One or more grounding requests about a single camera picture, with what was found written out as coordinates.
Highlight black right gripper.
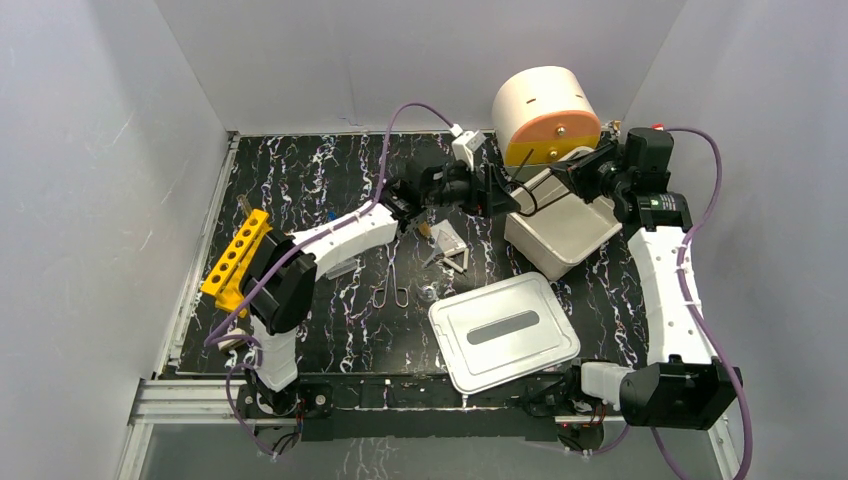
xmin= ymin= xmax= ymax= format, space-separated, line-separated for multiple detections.
xmin=549 ymin=138 xmax=631 ymax=205

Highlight black wire tripod ring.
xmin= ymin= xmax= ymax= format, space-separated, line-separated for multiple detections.
xmin=506 ymin=148 xmax=574 ymax=219

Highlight white clay pipe triangle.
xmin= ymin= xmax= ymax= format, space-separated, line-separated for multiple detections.
xmin=424 ymin=249 xmax=470 ymax=274

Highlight brown test tube brush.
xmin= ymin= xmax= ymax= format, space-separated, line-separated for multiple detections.
xmin=417 ymin=222 xmax=432 ymax=239

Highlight small glass beaker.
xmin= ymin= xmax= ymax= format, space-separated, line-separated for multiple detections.
xmin=417 ymin=284 xmax=440 ymax=303

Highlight metal crucible tongs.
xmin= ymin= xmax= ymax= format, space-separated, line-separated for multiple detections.
xmin=371 ymin=245 xmax=410 ymax=309

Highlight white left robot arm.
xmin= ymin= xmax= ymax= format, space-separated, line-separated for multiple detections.
xmin=240 ymin=161 xmax=520 ymax=416

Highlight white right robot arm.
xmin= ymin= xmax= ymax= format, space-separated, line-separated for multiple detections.
xmin=550 ymin=128 xmax=741 ymax=430

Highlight white paper packet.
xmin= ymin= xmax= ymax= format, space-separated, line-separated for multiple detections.
xmin=430 ymin=220 xmax=468 ymax=257

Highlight cream cylindrical drawer cabinet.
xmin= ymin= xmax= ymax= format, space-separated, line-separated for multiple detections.
xmin=491 ymin=66 xmax=601 ymax=167

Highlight white plastic bin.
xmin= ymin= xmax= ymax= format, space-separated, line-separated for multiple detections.
xmin=504 ymin=165 xmax=621 ymax=281

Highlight white bin lid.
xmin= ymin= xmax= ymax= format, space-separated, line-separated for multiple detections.
xmin=428 ymin=272 xmax=581 ymax=395

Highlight clear plastic tube rack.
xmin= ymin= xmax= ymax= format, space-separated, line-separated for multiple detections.
xmin=325 ymin=257 xmax=359 ymax=280

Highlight yellow test tube rack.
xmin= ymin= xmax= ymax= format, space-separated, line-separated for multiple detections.
xmin=200 ymin=209 xmax=271 ymax=313

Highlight aluminium frame rail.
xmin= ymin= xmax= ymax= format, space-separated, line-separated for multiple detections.
xmin=130 ymin=374 xmax=623 ymax=426

